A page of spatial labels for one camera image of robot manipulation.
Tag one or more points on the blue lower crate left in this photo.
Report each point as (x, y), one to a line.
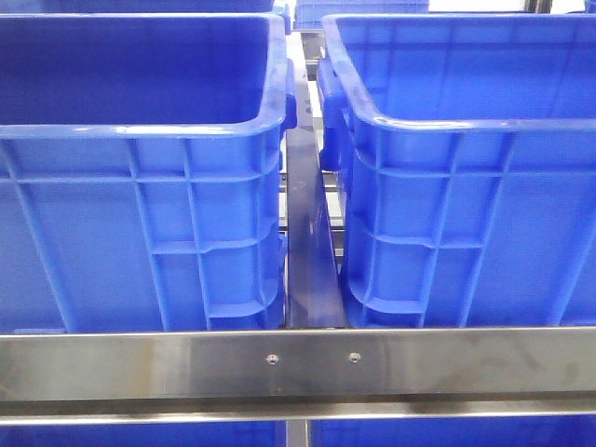
(184, 434)

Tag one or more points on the steel front rail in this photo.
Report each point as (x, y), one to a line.
(171, 377)

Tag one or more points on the blue crate front right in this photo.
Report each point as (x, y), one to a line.
(465, 151)

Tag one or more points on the blue crate back centre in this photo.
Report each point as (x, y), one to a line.
(308, 14)

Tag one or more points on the blue lower crate right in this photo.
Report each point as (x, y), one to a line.
(576, 430)

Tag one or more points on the blue crate front left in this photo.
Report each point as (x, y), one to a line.
(140, 171)

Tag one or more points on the steel centre divider rail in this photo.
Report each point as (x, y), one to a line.
(314, 297)

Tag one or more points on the blue crate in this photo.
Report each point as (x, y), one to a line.
(140, 171)
(465, 151)
(576, 430)
(308, 14)
(279, 8)
(184, 434)

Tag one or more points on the blue crate back left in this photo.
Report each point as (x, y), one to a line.
(279, 8)

